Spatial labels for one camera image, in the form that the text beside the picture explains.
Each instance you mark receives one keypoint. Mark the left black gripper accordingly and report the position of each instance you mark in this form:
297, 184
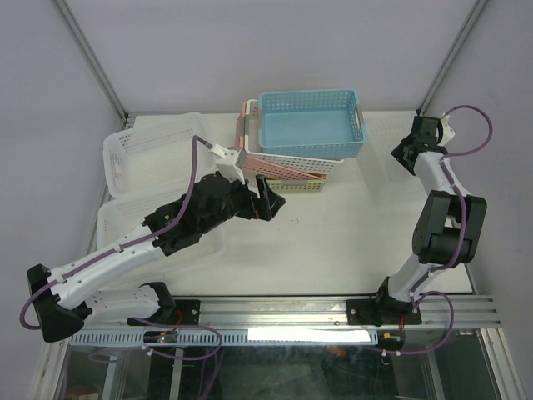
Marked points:
263, 208

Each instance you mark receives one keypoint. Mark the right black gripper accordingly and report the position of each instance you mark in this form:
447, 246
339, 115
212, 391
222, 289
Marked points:
399, 151

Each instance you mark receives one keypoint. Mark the pink perforated basket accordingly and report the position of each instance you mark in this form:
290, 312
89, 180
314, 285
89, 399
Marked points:
255, 165

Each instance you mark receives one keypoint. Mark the translucent white basket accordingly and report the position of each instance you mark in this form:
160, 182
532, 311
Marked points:
118, 217
152, 155
386, 181

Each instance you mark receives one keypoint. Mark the cream white perforated basket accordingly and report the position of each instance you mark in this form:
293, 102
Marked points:
250, 143

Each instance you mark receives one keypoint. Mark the blue perforated basket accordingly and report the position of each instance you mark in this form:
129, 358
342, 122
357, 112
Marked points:
325, 124

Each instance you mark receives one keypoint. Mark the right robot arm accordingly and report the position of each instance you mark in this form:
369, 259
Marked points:
448, 230

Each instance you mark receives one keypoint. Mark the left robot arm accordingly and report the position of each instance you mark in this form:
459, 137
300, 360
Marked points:
66, 299

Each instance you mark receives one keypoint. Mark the yellow-green perforated basket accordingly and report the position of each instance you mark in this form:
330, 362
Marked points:
298, 186

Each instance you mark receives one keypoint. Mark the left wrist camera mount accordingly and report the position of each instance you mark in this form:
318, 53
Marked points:
229, 162

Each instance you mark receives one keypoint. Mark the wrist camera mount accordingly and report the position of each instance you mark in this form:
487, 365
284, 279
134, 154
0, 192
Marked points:
229, 162
448, 132

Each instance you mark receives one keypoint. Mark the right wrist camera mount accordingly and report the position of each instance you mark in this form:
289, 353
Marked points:
448, 132

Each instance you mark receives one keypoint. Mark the aluminium mounting rail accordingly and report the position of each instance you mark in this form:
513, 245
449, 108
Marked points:
464, 311

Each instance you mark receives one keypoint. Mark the white cable duct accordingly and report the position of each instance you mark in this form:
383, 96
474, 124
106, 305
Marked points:
121, 338

